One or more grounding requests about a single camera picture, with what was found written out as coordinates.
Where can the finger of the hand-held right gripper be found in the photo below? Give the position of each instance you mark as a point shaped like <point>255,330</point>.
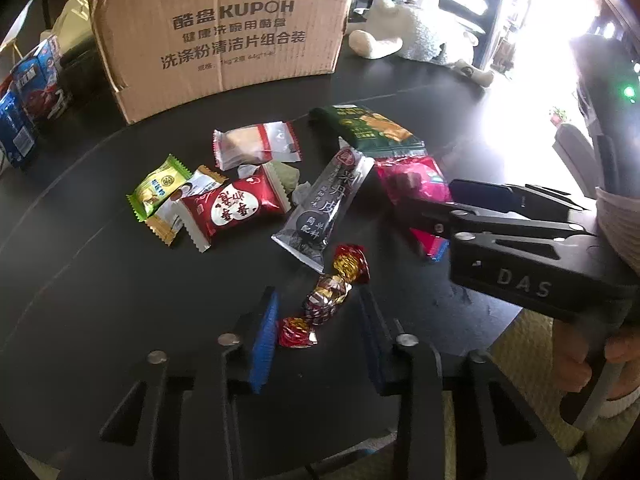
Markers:
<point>425,212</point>
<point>480,194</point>

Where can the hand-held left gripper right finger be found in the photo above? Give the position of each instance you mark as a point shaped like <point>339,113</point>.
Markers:
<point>371,340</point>

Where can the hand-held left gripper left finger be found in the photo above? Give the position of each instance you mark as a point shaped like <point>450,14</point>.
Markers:
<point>265,340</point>

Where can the pink snack packet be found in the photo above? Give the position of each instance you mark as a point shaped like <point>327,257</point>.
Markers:
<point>425,182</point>

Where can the dark green snack packet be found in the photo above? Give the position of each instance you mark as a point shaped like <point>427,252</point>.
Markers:
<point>370,127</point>

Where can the silver gold-edged snack packet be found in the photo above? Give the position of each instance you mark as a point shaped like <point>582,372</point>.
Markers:
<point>170,222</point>

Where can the brown cardboard box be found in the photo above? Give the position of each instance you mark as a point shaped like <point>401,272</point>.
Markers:
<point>225,35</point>

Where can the person's right forearm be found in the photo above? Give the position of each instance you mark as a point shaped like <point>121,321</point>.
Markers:
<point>622,220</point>

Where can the person's right hand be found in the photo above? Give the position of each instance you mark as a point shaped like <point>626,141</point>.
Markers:
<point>567,360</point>

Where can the red gold wrapped candy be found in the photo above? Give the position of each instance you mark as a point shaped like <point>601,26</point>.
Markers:
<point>325,300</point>

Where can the red gold foil candy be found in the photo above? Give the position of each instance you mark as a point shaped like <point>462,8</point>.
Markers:
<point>351,262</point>

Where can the long black silver snack packet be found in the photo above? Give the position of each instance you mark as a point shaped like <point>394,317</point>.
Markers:
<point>325,205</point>

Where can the grey chair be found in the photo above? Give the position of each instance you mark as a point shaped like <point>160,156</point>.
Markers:
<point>575,160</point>

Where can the small potted plant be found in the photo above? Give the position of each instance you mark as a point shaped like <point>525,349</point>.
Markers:
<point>558,116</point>

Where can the red heart-print snack packet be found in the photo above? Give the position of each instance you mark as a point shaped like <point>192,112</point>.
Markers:
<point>235,207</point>

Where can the pale green wrapped snack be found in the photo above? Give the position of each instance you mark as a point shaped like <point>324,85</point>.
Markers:
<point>282,177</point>

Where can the white plush toy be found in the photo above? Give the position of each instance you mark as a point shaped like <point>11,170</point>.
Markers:
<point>415,35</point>

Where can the clear red-edged snack packet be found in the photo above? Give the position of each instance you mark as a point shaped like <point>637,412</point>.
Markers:
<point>250,142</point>

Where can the black box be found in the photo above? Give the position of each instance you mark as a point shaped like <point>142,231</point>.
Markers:
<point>82,72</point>

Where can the blue soda can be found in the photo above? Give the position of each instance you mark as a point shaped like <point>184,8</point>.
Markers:
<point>15,127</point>

